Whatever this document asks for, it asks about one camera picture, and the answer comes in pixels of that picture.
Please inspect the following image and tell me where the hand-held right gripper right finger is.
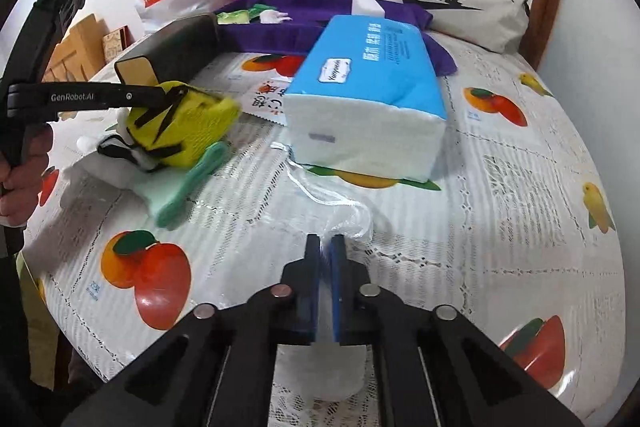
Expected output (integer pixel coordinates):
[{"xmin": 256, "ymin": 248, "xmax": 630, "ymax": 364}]
[{"xmin": 331, "ymin": 233, "xmax": 587, "ymax": 427}]

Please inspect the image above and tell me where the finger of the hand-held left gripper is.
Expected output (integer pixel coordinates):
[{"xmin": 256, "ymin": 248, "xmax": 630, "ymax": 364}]
[
  {"xmin": 96, "ymin": 139, "xmax": 183, "ymax": 164},
  {"xmin": 127, "ymin": 87, "xmax": 191, "ymax": 130}
]

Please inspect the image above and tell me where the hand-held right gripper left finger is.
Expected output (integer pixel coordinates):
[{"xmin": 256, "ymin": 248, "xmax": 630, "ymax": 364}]
[{"xmin": 60, "ymin": 233, "xmax": 322, "ymax": 427}]

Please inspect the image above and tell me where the clear drawstring plastic bag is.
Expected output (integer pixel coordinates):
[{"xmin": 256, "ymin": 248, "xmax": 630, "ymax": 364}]
[{"xmin": 270, "ymin": 141, "xmax": 375, "ymax": 403}]

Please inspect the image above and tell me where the purple towel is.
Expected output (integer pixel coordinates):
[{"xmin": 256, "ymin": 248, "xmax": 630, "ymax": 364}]
[{"xmin": 215, "ymin": 0, "xmax": 458, "ymax": 78}]

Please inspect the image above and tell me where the white foam sponge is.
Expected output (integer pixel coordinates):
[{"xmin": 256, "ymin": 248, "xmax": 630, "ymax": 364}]
[{"xmin": 351, "ymin": 0, "xmax": 387, "ymax": 18}]

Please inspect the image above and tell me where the person's left forearm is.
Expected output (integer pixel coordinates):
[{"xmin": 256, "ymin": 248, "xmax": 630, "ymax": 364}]
[{"xmin": 0, "ymin": 223, "xmax": 30, "ymax": 358}]

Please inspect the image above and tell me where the person's left hand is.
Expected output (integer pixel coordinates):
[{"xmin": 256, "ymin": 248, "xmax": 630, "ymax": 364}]
[{"xmin": 0, "ymin": 125, "xmax": 55, "ymax": 228}]

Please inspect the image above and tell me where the mint green brush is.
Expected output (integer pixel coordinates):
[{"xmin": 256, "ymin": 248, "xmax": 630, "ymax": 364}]
[{"xmin": 140, "ymin": 142, "xmax": 231, "ymax": 228}]

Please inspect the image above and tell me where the cardboard box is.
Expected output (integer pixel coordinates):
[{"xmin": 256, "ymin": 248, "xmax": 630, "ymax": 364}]
[{"xmin": 45, "ymin": 13, "xmax": 108, "ymax": 82}]

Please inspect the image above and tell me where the black case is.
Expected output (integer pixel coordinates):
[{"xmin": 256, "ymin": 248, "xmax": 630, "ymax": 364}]
[{"xmin": 114, "ymin": 13, "xmax": 221, "ymax": 88}]

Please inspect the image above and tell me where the small brown box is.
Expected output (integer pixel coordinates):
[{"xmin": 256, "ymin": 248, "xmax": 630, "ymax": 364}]
[{"xmin": 102, "ymin": 27, "xmax": 133, "ymax": 60}]

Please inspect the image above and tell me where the white red print sachet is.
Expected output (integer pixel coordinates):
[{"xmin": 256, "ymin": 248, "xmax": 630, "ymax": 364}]
[{"xmin": 243, "ymin": 82, "xmax": 288, "ymax": 128}]

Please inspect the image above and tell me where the fruit print tablecloth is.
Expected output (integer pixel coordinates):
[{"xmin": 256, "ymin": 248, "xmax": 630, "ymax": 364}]
[{"xmin": 20, "ymin": 24, "xmax": 628, "ymax": 427}]

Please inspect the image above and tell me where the blue tissue pack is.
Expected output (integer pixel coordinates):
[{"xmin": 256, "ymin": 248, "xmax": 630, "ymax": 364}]
[{"xmin": 284, "ymin": 14, "xmax": 447, "ymax": 182}]

